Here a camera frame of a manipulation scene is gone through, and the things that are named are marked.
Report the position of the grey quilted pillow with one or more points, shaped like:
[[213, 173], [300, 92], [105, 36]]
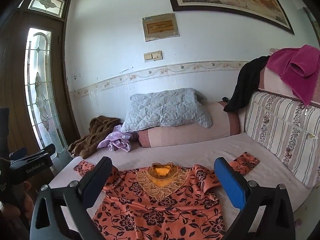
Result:
[[165, 110]]

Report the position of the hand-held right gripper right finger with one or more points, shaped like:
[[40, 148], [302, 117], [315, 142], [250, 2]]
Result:
[[231, 185]]

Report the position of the pink bolster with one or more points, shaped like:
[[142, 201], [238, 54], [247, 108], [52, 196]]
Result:
[[190, 132]]

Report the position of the brown cloth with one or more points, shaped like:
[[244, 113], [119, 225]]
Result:
[[92, 136]]

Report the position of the black garment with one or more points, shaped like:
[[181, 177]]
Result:
[[245, 85]]

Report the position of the purple floral cloth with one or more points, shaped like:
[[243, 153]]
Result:
[[116, 140]]

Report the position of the beige light switch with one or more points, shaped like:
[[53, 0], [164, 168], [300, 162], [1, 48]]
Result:
[[152, 56]]

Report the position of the orange black floral shirt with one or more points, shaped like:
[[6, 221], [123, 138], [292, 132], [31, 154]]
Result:
[[155, 210]]

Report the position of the pink quilted bed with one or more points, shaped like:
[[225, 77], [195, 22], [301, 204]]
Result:
[[190, 152]]

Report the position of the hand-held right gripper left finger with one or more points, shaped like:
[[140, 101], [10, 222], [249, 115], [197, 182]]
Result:
[[96, 178]]

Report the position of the stained glass transom window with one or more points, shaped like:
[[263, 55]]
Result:
[[47, 3]]

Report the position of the small picture frame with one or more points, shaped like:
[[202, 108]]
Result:
[[311, 21]]

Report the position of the wall plaque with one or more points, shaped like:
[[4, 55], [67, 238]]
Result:
[[160, 26]]

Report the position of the magenta towel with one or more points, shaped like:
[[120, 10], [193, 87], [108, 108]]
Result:
[[295, 67]]

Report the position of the striped floral cushion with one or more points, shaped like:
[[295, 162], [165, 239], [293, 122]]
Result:
[[277, 135]]

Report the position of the person's left hand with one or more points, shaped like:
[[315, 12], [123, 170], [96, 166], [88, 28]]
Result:
[[28, 195]]

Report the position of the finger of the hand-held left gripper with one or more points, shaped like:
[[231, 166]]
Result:
[[47, 149]]

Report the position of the wooden stained glass door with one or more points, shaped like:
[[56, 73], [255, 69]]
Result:
[[15, 80]]

